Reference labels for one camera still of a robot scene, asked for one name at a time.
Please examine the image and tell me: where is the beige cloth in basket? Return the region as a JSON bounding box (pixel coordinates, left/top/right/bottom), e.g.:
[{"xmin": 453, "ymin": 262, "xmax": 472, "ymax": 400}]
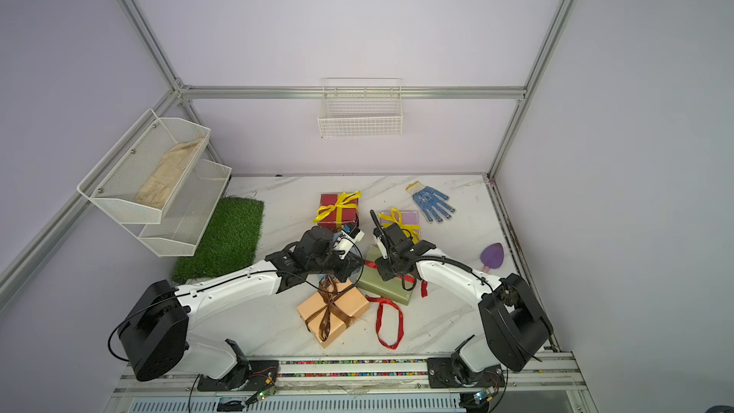
[{"xmin": 135, "ymin": 139, "xmax": 203, "ymax": 210}]

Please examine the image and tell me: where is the aluminium front rail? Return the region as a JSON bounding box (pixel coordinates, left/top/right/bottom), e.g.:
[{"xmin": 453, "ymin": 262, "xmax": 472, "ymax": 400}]
[{"xmin": 105, "ymin": 352, "xmax": 598, "ymax": 412}]

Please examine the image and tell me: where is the purple pink-handled spatula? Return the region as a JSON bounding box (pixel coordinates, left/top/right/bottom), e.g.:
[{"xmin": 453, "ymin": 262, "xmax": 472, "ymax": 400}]
[{"xmin": 480, "ymin": 243, "xmax": 505, "ymax": 273}]

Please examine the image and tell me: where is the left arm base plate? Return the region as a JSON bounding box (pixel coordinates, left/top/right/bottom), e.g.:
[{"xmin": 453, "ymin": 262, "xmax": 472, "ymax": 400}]
[{"xmin": 197, "ymin": 338, "xmax": 280, "ymax": 393}]

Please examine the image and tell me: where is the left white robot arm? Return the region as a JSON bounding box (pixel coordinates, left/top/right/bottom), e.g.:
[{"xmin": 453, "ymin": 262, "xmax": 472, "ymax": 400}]
[{"xmin": 113, "ymin": 224, "xmax": 364, "ymax": 390}]

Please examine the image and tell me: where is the green gift box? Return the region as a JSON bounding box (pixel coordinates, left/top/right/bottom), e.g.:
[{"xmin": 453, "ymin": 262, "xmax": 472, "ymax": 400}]
[{"xmin": 357, "ymin": 245, "xmax": 416, "ymax": 305}]

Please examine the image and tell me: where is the yellow ribbon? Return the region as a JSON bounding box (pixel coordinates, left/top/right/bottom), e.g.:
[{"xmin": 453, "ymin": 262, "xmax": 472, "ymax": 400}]
[
  {"xmin": 377, "ymin": 206, "xmax": 422, "ymax": 244},
  {"xmin": 312, "ymin": 190, "xmax": 362, "ymax": 231}
]

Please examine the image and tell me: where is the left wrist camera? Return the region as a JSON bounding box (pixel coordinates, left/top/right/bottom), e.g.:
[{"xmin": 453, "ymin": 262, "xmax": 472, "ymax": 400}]
[{"xmin": 334, "ymin": 226, "xmax": 364, "ymax": 259}]

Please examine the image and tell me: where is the lower white mesh shelf basket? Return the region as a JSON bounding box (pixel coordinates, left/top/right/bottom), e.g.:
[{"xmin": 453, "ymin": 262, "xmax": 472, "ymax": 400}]
[{"xmin": 135, "ymin": 159, "xmax": 231, "ymax": 257}]

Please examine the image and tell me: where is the white mesh shelf basket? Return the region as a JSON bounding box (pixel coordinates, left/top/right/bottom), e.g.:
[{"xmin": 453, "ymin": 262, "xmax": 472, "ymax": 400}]
[
  {"xmin": 78, "ymin": 110, "xmax": 210, "ymax": 225},
  {"xmin": 135, "ymin": 159, "xmax": 231, "ymax": 257}
]

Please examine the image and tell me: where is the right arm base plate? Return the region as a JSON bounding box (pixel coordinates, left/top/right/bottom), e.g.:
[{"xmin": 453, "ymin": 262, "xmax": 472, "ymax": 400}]
[{"xmin": 426, "ymin": 336, "xmax": 506, "ymax": 389}]

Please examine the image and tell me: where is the blue dotted work glove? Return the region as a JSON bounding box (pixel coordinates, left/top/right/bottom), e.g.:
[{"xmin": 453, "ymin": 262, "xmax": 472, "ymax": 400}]
[{"xmin": 406, "ymin": 182, "xmax": 455, "ymax": 223}]

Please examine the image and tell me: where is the upper white mesh shelf basket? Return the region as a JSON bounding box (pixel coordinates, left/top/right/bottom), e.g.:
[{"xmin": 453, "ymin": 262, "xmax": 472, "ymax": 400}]
[{"xmin": 78, "ymin": 110, "xmax": 210, "ymax": 225}]

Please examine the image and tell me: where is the white wire wall basket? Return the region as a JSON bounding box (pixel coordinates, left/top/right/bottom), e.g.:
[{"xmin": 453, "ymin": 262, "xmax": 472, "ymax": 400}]
[{"xmin": 317, "ymin": 78, "xmax": 403, "ymax": 140}]

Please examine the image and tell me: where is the yellow ribbon on red box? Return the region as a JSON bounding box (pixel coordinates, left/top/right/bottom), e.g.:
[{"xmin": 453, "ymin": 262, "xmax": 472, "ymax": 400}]
[{"xmin": 312, "ymin": 190, "xmax": 362, "ymax": 231}]

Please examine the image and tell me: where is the orange gift box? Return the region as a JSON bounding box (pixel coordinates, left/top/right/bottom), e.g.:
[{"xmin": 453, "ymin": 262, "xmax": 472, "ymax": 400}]
[{"xmin": 296, "ymin": 275, "xmax": 369, "ymax": 348}]

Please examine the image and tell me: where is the red gift box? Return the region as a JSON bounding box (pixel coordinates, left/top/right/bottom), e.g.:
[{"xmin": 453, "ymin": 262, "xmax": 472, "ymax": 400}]
[{"xmin": 318, "ymin": 193, "xmax": 361, "ymax": 231}]

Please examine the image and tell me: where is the purple gift box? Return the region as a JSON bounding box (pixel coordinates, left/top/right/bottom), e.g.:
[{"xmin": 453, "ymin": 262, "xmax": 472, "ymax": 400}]
[{"xmin": 378, "ymin": 209, "xmax": 422, "ymax": 245}]

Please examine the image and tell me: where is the green artificial grass mat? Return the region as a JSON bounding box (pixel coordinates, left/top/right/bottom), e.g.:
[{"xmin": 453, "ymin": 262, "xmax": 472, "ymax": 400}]
[{"xmin": 172, "ymin": 197, "xmax": 265, "ymax": 284}]

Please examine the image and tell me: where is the brown ribbon on orange box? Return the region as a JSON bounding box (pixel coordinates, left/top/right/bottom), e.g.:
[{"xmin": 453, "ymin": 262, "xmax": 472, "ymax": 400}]
[{"xmin": 304, "ymin": 275, "xmax": 355, "ymax": 343}]

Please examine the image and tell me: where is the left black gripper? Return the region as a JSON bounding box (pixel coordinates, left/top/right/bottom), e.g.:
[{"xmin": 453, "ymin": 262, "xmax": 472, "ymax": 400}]
[{"xmin": 309, "ymin": 247, "xmax": 366, "ymax": 283}]

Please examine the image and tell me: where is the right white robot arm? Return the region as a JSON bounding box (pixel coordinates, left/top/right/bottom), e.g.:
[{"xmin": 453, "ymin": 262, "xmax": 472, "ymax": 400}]
[{"xmin": 370, "ymin": 210, "xmax": 554, "ymax": 379}]

